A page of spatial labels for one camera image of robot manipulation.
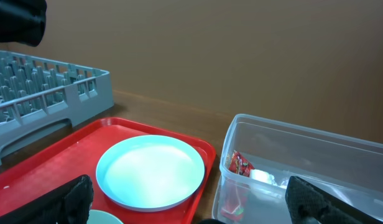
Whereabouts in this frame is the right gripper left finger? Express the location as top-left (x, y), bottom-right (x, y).
top-left (0, 175), bottom-right (94, 224)

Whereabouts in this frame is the grey dishwasher rack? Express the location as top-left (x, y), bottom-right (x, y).
top-left (0, 50), bottom-right (114, 166)

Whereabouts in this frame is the large light blue plate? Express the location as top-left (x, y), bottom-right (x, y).
top-left (96, 135), bottom-right (206, 212)

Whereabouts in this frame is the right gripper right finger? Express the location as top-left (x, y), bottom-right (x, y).
top-left (285, 175), bottom-right (383, 224)

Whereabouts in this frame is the red plastic tray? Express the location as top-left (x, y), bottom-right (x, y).
top-left (0, 118), bottom-right (216, 224)

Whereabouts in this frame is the white tissue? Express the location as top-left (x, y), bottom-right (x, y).
top-left (249, 169), bottom-right (288, 189)

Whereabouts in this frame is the green bowl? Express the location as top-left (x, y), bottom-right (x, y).
top-left (86, 210), bottom-right (123, 224)

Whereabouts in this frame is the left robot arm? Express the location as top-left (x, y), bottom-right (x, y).
top-left (0, 0), bottom-right (47, 47)

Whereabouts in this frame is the red snack wrapper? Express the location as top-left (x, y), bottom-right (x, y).
top-left (221, 151), bottom-right (254, 222)

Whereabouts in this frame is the clear plastic bin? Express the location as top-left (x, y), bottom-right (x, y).
top-left (212, 114), bottom-right (383, 223)

